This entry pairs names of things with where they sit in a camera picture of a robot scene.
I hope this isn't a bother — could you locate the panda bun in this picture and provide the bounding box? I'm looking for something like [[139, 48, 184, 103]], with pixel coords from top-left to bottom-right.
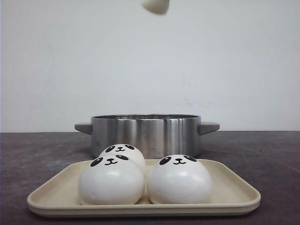
[[141, 0, 170, 15], [99, 143, 147, 174], [147, 154, 213, 204], [78, 155, 145, 205]]

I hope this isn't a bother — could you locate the stainless steel steamer pot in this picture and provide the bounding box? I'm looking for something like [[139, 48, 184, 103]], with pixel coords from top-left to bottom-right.
[[75, 114, 220, 159]]

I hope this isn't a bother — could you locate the cream rectangular plastic tray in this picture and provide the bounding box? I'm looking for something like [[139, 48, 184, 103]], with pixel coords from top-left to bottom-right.
[[27, 159, 261, 218]]

